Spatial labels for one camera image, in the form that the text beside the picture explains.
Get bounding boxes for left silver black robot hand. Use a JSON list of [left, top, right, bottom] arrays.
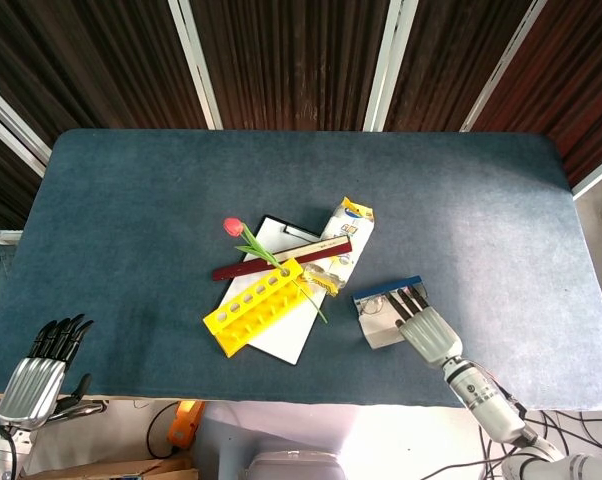
[[0, 313, 107, 431]]

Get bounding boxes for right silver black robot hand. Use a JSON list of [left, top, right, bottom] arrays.
[[386, 287, 465, 371]]

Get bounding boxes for blue floral box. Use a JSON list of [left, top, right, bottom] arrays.
[[351, 276, 430, 350]]

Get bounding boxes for brown cardboard box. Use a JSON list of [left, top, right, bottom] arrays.
[[20, 457, 200, 480]]

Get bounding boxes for clear snack roll package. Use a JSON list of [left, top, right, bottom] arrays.
[[300, 196, 376, 299]]

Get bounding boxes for white marble tile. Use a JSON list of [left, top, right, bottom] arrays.
[[219, 214, 327, 366]]

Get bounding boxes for orange plastic device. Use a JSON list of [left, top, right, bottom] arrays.
[[166, 399, 205, 454]]

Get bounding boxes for blue velvet tablecloth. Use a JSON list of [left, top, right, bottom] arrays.
[[0, 128, 602, 412]]

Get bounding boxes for white plastic bin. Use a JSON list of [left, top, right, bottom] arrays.
[[245, 449, 347, 480]]

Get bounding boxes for yellow test tube rack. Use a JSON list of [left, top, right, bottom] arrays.
[[203, 257, 304, 359]]

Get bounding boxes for red artificial tulip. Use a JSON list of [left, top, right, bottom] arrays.
[[223, 217, 328, 324]]

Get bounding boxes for black cable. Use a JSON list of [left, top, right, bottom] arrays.
[[480, 407, 602, 480], [147, 402, 182, 459]]

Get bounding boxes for dark red wooden handle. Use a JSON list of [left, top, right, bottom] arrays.
[[211, 238, 355, 282]]

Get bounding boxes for white partition post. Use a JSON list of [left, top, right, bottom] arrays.
[[363, 0, 422, 132], [460, 0, 547, 132], [0, 74, 52, 176], [168, 0, 225, 131]]

